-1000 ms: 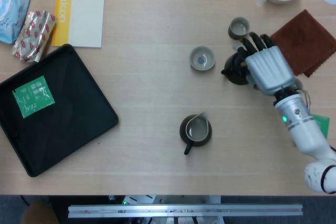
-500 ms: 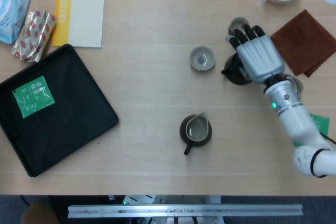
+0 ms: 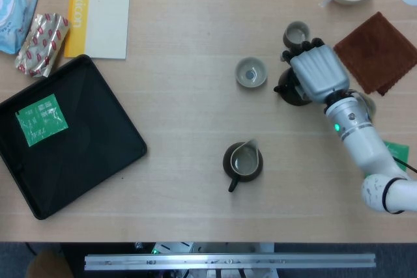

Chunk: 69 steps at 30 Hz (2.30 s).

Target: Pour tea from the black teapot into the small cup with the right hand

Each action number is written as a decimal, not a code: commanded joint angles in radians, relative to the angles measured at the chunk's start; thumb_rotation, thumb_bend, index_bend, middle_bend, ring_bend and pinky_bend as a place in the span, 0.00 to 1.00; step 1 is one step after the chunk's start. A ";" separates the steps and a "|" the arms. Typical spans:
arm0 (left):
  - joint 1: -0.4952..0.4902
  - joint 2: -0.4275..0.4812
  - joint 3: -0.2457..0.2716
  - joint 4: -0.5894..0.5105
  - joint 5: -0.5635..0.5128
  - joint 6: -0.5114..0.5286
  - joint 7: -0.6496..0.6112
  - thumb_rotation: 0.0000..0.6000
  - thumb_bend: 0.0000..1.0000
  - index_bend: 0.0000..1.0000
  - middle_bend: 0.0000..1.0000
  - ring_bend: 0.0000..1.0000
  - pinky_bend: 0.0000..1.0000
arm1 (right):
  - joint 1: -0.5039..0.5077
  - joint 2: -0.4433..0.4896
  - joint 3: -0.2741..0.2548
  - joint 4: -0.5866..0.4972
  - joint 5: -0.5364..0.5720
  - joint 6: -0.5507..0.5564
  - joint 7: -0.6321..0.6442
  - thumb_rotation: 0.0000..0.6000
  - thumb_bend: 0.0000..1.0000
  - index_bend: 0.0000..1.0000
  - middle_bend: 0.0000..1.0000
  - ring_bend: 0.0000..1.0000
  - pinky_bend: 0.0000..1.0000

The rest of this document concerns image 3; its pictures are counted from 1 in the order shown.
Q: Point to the yellow and white Lexicon book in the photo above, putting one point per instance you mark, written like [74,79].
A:
[104,17]

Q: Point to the green tea packet white lettering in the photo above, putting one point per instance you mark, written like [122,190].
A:
[40,120]

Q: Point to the blue wet wipes pack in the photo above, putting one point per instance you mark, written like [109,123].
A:
[16,14]

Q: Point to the brown folded cloth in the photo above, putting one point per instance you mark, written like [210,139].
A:
[381,50]

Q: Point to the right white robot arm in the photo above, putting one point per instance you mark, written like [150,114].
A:
[358,138]

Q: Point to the aluminium rail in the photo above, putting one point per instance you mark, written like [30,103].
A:
[228,261]

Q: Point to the green tea packet with barcode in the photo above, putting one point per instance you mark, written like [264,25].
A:
[399,151]

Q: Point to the silver red snack packet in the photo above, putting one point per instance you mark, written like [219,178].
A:
[42,43]

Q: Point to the grey ceramic strainer bowl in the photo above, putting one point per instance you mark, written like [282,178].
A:
[244,77]

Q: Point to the dark ceramic teacup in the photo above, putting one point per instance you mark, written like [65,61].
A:
[294,32]

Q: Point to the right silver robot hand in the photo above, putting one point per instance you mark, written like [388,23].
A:
[319,69]

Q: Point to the black rectangular tray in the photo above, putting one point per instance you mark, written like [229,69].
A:
[81,161]

